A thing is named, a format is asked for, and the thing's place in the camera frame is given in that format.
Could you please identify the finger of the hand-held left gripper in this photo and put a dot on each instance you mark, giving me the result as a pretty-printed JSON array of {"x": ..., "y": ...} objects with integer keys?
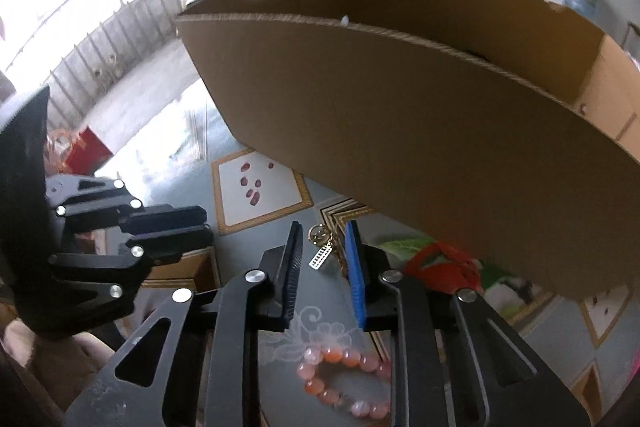
[
  {"x": 165, "y": 218},
  {"x": 170, "y": 247}
]

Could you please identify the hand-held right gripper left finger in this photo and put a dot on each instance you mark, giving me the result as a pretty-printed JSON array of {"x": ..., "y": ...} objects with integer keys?
[{"x": 290, "y": 287}]

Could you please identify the metal balcony railing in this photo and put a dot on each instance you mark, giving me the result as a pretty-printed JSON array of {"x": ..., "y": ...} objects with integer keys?
[{"x": 130, "y": 47}]

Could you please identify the fruit print tablecloth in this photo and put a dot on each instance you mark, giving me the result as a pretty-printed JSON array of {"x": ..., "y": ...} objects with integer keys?
[{"x": 235, "y": 207}]

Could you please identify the brown cardboard box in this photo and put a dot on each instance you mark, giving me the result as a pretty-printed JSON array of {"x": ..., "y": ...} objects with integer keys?
[{"x": 400, "y": 132}]

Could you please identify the person's left forearm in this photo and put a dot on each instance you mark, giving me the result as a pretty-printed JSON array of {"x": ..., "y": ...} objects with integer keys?
[{"x": 45, "y": 367}]

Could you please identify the red gift bag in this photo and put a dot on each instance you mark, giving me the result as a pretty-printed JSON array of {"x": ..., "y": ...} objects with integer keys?
[{"x": 87, "y": 149}]

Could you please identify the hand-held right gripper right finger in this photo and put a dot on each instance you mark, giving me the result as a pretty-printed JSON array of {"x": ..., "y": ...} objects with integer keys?
[{"x": 356, "y": 277}]

